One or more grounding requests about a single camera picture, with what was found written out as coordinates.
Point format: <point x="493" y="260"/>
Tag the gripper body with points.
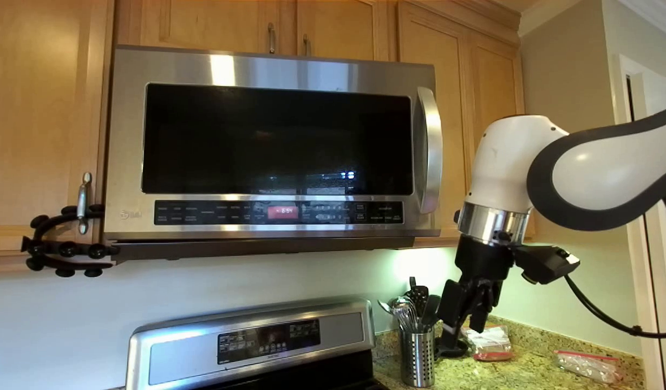
<point x="482" y="260"/>

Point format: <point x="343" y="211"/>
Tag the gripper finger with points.
<point x="453" y="303"/>
<point x="484" y="303"/>

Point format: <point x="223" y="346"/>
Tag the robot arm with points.
<point x="598" y="173"/>

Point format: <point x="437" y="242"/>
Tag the tall wooden cabinet door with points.
<point x="446" y="108"/>
<point x="495" y="81"/>

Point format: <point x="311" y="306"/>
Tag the stainless steel microwave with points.
<point x="273" y="146"/>

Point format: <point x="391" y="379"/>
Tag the microwave door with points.
<point x="273" y="141"/>

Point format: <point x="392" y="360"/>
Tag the short wooden cabinet door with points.
<point x="341" y="30"/>
<point x="203" y="24"/>

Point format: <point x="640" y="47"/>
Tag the wide wooden cabinet door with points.
<point x="35" y="108"/>

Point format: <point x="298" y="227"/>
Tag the bundle of kitchen utensils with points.
<point x="414" y="306"/>

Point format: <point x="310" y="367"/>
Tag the plastic bag with red contents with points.
<point x="490" y="344"/>

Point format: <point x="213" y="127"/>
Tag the perforated metal utensil holder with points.
<point x="417" y="357"/>

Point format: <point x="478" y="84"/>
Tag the clear plastic zip bag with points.
<point x="587" y="365"/>

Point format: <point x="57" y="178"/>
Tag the stainless steel stove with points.
<point x="246" y="346"/>

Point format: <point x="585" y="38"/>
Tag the black flexible stand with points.
<point x="67" y="250"/>

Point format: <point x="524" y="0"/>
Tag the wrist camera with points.
<point x="547" y="262"/>

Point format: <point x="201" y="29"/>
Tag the white door frame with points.
<point x="644" y="303"/>

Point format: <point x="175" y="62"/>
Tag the wooden wall cabinets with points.
<point x="35" y="108"/>

